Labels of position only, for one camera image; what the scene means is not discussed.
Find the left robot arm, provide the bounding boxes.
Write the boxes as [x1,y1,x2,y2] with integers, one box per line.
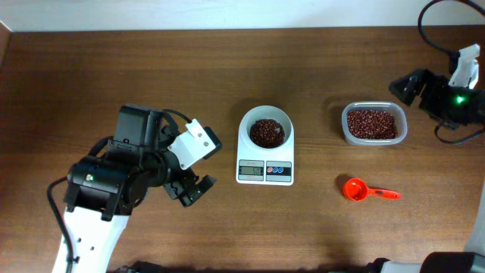
[47,105,222,272]

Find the clear plastic container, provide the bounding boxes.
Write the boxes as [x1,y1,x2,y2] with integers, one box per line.
[342,102,408,146]

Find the white digital kitchen scale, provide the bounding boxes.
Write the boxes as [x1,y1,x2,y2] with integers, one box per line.
[236,122,295,186]

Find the right black camera cable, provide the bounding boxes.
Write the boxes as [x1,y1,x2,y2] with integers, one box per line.
[417,0,485,145]

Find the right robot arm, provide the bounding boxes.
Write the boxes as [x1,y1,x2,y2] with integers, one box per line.
[365,70,484,273]

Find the white round bowl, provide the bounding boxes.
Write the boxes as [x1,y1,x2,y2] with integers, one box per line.
[239,105,294,151]

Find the red beans in bowl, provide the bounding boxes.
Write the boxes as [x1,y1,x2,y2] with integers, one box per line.
[249,119,285,149]

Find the red adzuki beans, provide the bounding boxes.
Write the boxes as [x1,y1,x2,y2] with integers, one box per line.
[346,110,398,140]

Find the black camera cable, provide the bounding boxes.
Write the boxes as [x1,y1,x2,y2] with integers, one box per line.
[417,0,485,145]
[46,176,77,273]

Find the orange plastic measuring scoop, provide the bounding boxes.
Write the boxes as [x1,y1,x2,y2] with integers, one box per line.
[343,177,402,202]

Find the left black camera cable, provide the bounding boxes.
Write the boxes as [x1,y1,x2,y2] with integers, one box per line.
[46,176,77,273]

